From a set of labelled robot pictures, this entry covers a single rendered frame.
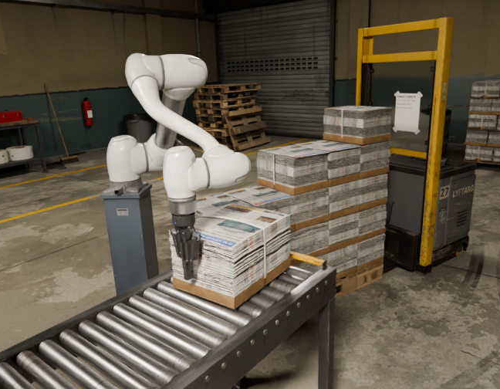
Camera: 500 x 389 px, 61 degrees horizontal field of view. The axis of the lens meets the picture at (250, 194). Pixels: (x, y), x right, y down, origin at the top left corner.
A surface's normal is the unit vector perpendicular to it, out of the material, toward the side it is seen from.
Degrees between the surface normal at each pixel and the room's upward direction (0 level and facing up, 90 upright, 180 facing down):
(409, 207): 90
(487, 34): 90
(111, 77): 90
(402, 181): 90
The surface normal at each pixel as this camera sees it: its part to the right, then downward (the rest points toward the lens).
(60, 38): 0.78, 0.15
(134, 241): -0.08, 0.29
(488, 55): -0.62, 0.24
